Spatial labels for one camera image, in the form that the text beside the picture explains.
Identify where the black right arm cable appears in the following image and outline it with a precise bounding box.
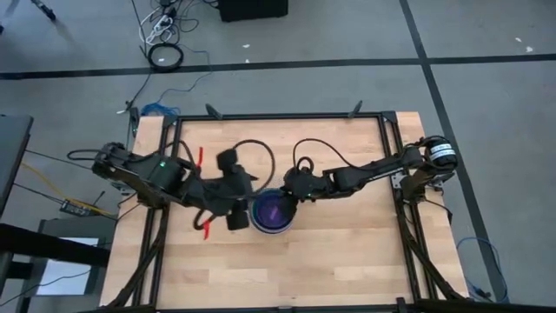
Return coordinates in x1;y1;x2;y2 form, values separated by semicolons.
292;137;364;175

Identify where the dark grey desk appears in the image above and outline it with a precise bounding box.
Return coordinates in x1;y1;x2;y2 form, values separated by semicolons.
0;114;35;216

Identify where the white power strip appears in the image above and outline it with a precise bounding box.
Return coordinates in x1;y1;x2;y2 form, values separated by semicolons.
144;14;173;45

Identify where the black aluminium table frame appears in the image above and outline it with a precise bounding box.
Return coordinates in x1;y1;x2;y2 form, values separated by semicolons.
99;110;473;313

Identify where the purple plastic bowl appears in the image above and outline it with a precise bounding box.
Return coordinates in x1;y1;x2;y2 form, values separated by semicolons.
253;191;293;230

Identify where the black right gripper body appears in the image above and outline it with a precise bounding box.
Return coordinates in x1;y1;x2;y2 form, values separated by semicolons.
281;167;334;203

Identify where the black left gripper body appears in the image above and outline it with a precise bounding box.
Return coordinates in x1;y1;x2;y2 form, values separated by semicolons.
202;167;255;217

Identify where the yellow cable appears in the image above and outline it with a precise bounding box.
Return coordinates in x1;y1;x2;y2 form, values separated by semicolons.
19;161;116;217

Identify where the black clamp with red handle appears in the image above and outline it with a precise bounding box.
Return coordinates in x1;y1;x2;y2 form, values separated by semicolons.
195;146;240;176
193;199;251;242

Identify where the small black device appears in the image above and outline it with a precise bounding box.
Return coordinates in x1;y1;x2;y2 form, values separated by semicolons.
58;198;93;217

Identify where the black box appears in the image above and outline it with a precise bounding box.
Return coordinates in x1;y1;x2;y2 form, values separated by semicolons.
216;0;290;23

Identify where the black desk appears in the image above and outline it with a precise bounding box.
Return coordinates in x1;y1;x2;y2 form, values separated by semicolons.
0;223;110;283

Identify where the blue cable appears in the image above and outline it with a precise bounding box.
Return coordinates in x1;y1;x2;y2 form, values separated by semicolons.
454;236;510;304
141;71;214;117

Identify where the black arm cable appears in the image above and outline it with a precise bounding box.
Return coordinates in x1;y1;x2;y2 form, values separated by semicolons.
292;137;364;175
232;138;277;196

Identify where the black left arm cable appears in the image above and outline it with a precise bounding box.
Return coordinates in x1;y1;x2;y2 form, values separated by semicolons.
232;138;277;196

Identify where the black cable coil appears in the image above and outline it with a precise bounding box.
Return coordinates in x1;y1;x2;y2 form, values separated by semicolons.
147;42;185;73

